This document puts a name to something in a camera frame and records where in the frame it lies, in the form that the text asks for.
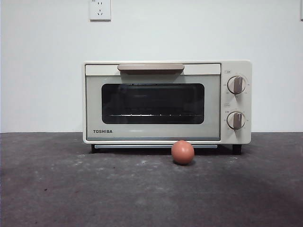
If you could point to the brown egg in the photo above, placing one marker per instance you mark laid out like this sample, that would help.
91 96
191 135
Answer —
182 152

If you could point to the cream Toshiba toaster oven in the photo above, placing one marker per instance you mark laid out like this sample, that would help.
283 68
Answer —
246 104

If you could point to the white wall socket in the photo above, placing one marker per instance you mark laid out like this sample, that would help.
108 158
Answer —
100 10

